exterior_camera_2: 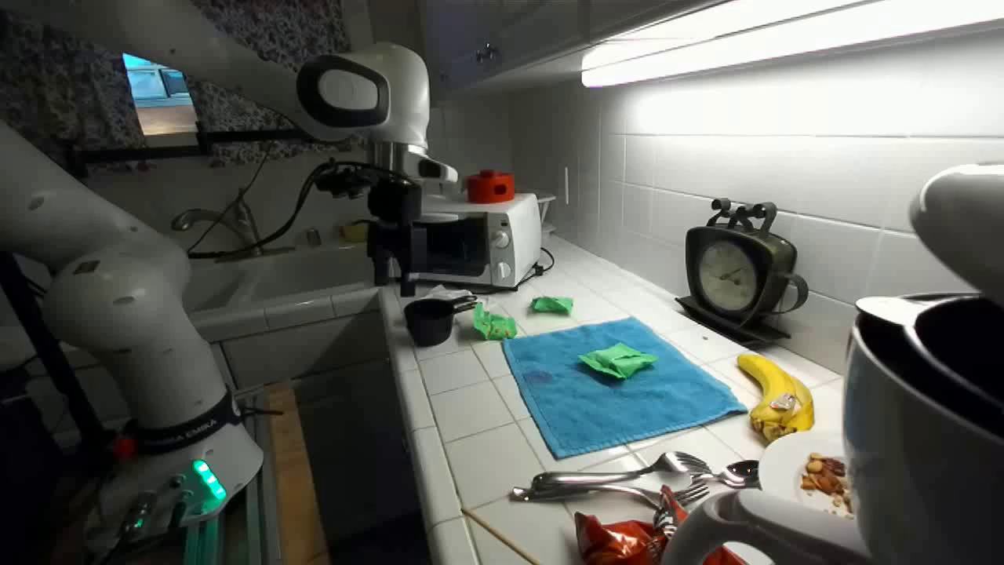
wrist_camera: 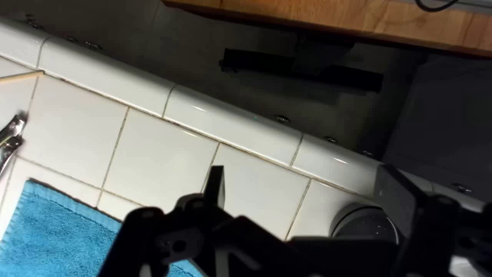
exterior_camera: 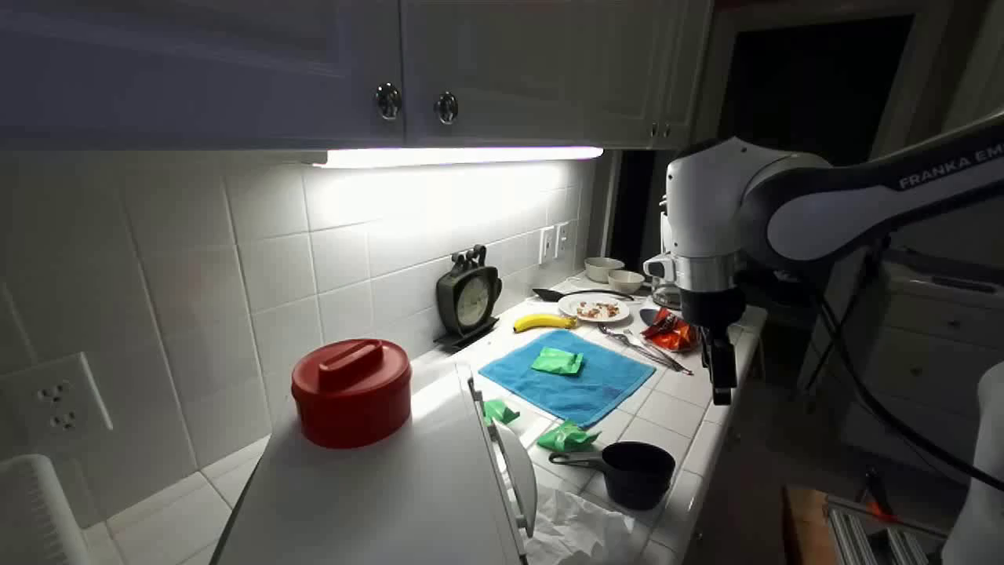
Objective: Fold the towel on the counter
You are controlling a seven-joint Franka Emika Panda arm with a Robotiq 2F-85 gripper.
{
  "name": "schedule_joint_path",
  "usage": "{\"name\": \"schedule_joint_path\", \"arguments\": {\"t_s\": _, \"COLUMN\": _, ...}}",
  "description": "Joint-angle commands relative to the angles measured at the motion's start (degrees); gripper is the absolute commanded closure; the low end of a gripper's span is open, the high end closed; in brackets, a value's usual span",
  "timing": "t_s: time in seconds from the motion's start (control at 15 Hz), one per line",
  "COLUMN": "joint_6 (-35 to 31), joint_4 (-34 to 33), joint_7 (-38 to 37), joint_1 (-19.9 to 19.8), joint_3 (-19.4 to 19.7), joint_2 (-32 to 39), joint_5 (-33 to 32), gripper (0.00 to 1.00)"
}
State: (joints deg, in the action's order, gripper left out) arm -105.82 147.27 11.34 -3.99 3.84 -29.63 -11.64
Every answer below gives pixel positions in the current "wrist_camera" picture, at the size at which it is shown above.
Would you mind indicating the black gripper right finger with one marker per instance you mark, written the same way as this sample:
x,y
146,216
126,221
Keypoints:
x,y
435,236

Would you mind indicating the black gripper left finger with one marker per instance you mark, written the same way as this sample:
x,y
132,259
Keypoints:
x,y
154,241

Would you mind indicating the blue terry towel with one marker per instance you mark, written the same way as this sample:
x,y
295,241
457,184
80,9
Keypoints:
x,y
55,236

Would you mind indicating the black measuring cup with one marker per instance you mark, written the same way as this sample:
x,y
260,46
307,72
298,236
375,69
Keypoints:
x,y
363,226

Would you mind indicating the thin wooden stick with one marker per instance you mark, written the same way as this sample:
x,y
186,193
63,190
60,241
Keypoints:
x,y
17,78

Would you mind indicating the wooden board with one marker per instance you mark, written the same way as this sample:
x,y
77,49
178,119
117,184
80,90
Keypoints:
x,y
358,18

